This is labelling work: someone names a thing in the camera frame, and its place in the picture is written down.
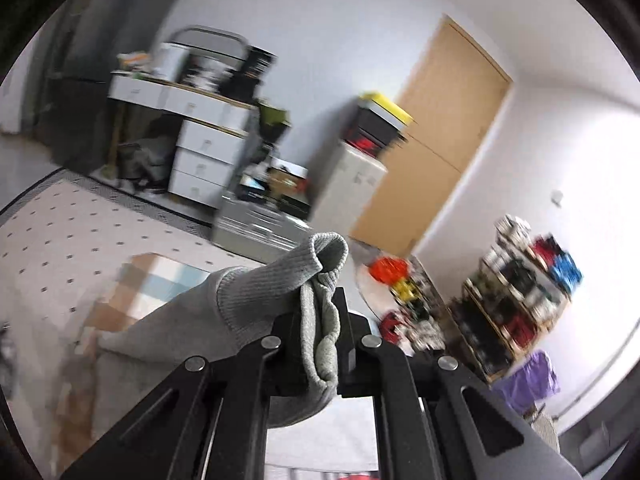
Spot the purple bag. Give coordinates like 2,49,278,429
491,350,560,415

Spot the black bag on desk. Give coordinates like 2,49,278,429
224,47,277,104

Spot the dark grey refrigerator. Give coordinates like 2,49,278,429
22,0,176,174

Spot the white electric kettle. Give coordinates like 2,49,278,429
152,42,190,82

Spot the white drawer desk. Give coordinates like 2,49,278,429
108,70,255,208

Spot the wooden door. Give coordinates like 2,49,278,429
350,18,512,257

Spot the wooden shoe rack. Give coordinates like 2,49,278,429
447,214,582,384

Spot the wall light switch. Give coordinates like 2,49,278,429
550,190,563,208

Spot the yellow lid shoe box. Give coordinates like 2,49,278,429
358,91,413,129

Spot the grey sweatshirt red print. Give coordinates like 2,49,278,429
92,232,348,437

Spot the checkered tablecloth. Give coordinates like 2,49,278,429
51,252,208,477

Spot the black shoe box stack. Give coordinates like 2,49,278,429
342,107,406,159

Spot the silver hard suitcase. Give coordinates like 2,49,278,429
212,192,311,263

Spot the white suitcase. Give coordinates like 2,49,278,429
308,142,387,236

